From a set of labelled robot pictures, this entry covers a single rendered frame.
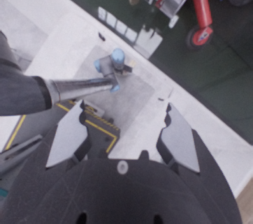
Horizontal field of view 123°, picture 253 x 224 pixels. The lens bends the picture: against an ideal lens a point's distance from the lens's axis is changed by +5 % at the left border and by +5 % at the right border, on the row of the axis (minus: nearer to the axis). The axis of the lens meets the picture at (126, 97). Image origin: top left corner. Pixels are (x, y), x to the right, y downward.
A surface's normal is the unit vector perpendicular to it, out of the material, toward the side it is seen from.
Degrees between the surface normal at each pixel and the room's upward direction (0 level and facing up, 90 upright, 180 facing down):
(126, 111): 0
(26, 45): 0
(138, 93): 0
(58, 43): 12
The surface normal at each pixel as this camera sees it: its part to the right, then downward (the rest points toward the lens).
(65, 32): -0.11, -0.04
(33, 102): 0.85, 0.37
